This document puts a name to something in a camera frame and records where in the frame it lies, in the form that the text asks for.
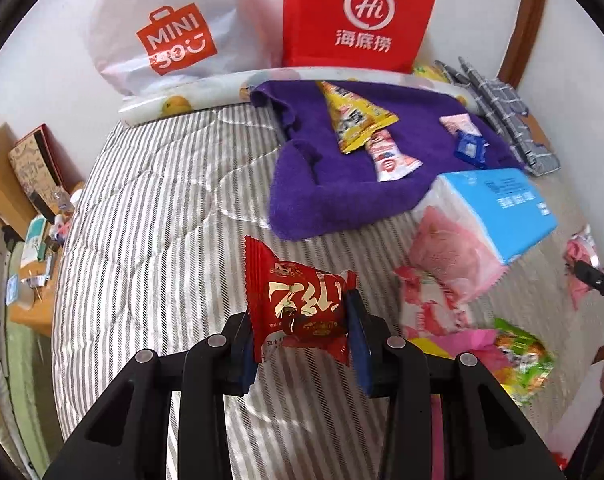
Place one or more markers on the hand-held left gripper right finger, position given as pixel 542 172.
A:
pixel 364 355

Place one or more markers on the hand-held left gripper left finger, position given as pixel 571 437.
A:
pixel 239 355

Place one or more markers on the small pink white snack packet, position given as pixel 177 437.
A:
pixel 579 247

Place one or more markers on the dark red snack packet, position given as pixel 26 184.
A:
pixel 302 305

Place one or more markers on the red pink white snack packet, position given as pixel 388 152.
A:
pixel 432 305

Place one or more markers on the magenta snack packet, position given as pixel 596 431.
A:
pixel 462 345

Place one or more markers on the green snack packet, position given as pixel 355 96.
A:
pixel 524 360

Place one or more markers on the pink translucent snack packet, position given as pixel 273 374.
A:
pixel 447 250

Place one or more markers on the small blue packet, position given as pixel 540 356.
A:
pixel 468 147

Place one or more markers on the pale pink packet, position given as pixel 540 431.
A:
pixel 457 124

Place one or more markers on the yellow triangular snack packet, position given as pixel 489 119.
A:
pixel 352 115

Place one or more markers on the blue tissue pack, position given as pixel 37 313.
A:
pixel 502 195

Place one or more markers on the striped grey quilt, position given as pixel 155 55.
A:
pixel 156 210

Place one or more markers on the purple towel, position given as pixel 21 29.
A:
pixel 332 185

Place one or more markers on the checked cloth with star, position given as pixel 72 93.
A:
pixel 507 105

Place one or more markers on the wooden bedside table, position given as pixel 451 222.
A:
pixel 31 317

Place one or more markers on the green bedding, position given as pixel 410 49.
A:
pixel 26 400

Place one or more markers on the white teal box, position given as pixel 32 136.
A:
pixel 34 240

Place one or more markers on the fruit print paper roll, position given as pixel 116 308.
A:
pixel 151 107

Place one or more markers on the yellow chip bag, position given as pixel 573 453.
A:
pixel 427 72

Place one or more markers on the brown patterned card box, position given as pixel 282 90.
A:
pixel 31 165

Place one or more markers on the red paper bag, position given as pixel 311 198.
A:
pixel 312 20

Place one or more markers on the white plastic shopping bag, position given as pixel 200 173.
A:
pixel 221 10

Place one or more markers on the brown wooden door frame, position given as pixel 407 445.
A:
pixel 527 20

